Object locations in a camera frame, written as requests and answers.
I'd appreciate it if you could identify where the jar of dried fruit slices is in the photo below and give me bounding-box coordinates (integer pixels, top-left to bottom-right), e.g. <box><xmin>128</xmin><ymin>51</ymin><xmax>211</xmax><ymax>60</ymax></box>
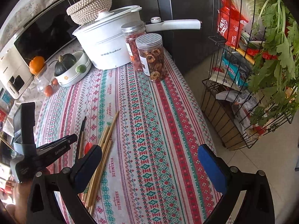
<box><xmin>135</xmin><ymin>34</ymin><xmax>169</xmax><ymax>82</ymax></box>

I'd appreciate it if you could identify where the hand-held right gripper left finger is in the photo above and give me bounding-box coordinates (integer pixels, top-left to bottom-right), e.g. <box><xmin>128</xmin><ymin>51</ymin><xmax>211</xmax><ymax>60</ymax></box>
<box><xmin>27</xmin><ymin>145</ymin><xmax>103</xmax><ymax>224</ymax></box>

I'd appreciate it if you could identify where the woven rope basket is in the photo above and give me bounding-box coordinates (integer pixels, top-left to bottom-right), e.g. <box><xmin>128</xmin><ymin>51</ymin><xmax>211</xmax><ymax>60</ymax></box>
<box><xmin>66</xmin><ymin>0</ymin><xmax>112</xmax><ymax>26</ymax></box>

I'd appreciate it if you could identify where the patterned red green tablecloth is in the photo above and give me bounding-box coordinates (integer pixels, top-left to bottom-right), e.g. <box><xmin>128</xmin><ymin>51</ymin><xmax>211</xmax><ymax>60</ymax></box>
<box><xmin>35</xmin><ymin>47</ymin><xmax>234</xmax><ymax>224</ymax></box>

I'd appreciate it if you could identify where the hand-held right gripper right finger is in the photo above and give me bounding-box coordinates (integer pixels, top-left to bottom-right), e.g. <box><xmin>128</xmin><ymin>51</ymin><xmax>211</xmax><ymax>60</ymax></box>
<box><xmin>197</xmin><ymin>144</ymin><xmax>275</xmax><ymax>224</ymax></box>

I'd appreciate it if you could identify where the stack of white dishes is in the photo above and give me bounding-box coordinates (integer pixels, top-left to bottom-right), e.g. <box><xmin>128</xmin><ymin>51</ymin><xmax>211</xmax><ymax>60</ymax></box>
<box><xmin>54</xmin><ymin>50</ymin><xmax>92</xmax><ymax>87</ymax></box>

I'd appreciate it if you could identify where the red snack packet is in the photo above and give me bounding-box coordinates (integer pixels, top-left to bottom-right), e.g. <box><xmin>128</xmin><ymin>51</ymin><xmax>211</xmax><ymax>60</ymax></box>
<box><xmin>216</xmin><ymin>0</ymin><xmax>248</xmax><ymax>47</ymax></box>

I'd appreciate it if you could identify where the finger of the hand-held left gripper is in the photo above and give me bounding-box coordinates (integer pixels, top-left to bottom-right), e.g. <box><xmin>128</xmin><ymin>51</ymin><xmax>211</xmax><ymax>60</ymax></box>
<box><xmin>36</xmin><ymin>134</ymin><xmax>78</xmax><ymax>152</ymax></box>

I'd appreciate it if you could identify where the blue snack packet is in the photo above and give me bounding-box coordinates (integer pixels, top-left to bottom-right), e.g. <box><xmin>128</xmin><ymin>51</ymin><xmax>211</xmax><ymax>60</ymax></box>
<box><xmin>221</xmin><ymin>51</ymin><xmax>251</xmax><ymax>85</ymax></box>

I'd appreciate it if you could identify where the clear glass jar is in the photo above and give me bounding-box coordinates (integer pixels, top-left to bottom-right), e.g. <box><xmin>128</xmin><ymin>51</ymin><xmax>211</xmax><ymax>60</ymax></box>
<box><xmin>34</xmin><ymin>66</ymin><xmax>60</xmax><ymax>97</ymax></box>

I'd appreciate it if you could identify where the black wire rack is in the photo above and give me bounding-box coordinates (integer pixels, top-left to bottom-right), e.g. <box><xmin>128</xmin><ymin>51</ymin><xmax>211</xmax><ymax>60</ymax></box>
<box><xmin>201</xmin><ymin>0</ymin><xmax>296</xmax><ymax>150</ymax></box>

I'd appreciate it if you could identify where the person's left hand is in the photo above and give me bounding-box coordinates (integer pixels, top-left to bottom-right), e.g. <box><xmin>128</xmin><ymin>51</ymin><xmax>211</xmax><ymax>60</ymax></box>
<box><xmin>5</xmin><ymin>180</ymin><xmax>33</xmax><ymax>223</ymax></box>

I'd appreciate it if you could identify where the leafy green celery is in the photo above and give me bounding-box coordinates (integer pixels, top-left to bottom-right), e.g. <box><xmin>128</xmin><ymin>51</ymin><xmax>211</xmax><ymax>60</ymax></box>
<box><xmin>248</xmin><ymin>0</ymin><xmax>299</xmax><ymax>131</ymax></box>

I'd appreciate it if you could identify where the pile of wooden chopsticks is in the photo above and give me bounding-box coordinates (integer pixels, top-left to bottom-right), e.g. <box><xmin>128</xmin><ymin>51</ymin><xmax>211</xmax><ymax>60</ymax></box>
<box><xmin>81</xmin><ymin>111</ymin><xmax>120</xmax><ymax>215</ymax></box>

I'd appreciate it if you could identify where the white plastic packet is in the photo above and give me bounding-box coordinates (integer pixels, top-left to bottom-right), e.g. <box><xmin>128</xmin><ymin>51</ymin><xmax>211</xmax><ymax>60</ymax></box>
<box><xmin>215</xmin><ymin>90</ymin><xmax>255</xmax><ymax>105</ymax></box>

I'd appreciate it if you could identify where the black chopstick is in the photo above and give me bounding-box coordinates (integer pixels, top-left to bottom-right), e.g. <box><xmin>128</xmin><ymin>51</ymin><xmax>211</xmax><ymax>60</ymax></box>
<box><xmin>75</xmin><ymin>116</ymin><xmax>87</xmax><ymax>162</ymax></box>

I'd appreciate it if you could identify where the jar of red dried berries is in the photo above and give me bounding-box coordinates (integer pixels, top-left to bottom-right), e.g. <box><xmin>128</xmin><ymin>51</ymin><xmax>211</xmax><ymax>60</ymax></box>
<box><xmin>121</xmin><ymin>21</ymin><xmax>146</xmax><ymax>71</ymax></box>

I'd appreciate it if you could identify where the black refrigerator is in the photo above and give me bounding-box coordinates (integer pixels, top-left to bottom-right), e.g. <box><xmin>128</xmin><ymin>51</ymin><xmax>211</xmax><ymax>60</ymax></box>
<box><xmin>100</xmin><ymin>0</ymin><xmax>220</xmax><ymax>75</ymax></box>

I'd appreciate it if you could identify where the black glass appliance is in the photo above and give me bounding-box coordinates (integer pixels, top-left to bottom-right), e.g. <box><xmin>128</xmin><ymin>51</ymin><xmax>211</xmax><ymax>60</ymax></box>
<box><xmin>13</xmin><ymin>0</ymin><xmax>91</xmax><ymax>63</ymax></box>

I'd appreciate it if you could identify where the dark green squash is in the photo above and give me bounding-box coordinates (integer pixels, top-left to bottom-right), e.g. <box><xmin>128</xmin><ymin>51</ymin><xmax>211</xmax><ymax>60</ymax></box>
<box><xmin>54</xmin><ymin>54</ymin><xmax>77</xmax><ymax>76</ymax></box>

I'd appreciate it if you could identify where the white electric pot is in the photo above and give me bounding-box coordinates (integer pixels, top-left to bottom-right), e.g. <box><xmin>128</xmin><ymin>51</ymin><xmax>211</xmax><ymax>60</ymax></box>
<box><xmin>72</xmin><ymin>5</ymin><xmax>202</xmax><ymax>70</ymax></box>

